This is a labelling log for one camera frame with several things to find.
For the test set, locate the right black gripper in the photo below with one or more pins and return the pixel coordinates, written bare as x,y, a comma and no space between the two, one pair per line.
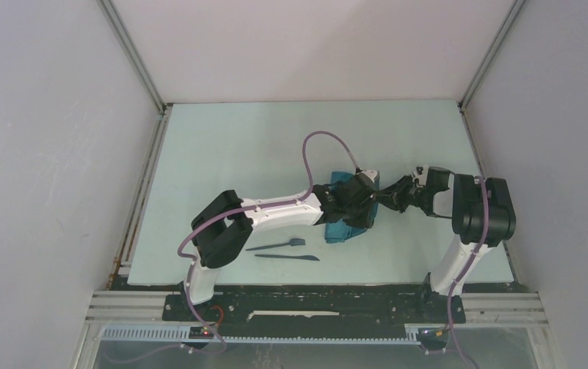
393,194

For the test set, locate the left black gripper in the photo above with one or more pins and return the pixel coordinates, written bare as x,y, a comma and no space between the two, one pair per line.
363,222

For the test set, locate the teal cloth napkin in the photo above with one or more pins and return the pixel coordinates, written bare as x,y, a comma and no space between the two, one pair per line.
339,232

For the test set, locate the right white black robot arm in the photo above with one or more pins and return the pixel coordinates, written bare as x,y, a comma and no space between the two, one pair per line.
480,210

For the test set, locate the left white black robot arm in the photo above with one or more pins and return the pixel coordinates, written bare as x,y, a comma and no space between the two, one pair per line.
222,229

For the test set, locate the dark plastic knife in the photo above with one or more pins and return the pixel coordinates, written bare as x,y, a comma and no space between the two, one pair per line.
289,257

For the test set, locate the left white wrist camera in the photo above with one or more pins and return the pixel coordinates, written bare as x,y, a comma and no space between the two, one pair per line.
373,175

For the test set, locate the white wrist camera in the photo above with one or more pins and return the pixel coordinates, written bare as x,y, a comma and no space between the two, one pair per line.
373,175
419,175

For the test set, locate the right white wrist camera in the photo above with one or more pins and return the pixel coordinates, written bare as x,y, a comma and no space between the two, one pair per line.
419,175

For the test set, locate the white slotted cable duct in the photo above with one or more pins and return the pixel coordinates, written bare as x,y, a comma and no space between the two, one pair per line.
193,334

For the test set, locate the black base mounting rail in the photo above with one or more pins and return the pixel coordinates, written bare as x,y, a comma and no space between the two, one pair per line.
319,311

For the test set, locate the aluminium frame extrusion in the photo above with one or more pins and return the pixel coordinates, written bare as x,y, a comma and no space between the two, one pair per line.
131,311

